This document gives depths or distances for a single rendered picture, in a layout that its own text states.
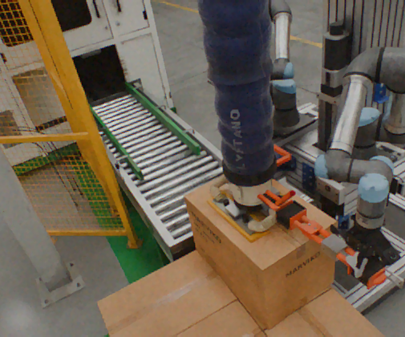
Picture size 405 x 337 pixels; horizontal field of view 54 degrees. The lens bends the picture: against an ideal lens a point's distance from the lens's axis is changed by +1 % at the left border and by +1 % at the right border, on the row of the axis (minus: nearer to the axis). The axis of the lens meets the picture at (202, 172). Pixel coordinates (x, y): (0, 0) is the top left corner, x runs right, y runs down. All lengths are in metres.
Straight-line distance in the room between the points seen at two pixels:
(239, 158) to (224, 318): 0.78
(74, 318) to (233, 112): 1.93
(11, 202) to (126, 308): 0.98
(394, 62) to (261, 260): 0.83
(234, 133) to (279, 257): 0.51
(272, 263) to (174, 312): 0.63
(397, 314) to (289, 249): 1.17
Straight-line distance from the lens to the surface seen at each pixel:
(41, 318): 3.02
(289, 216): 1.55
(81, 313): 2.90
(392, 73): 1.44
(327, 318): 1.93
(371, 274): 1.38
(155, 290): 2.11
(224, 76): 1.36
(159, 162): 2.94
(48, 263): 2.93
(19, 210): 2.65
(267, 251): 1.62
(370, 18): 1.87
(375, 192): 1.16
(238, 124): 1.44
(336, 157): 1.29
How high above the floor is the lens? 2.16
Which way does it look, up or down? 36 degrees down
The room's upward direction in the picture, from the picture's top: 11 degrees counter-clockwise
